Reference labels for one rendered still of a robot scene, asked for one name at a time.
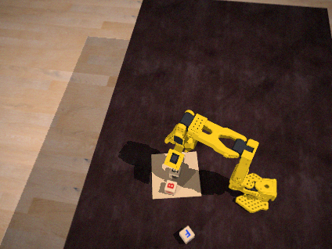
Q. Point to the tan flat mat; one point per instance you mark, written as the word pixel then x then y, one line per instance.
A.
pixel 188 184

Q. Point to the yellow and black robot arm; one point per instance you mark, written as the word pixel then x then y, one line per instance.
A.
pixel 191 126

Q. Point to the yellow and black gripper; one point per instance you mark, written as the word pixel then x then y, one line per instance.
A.
pixel 175 156

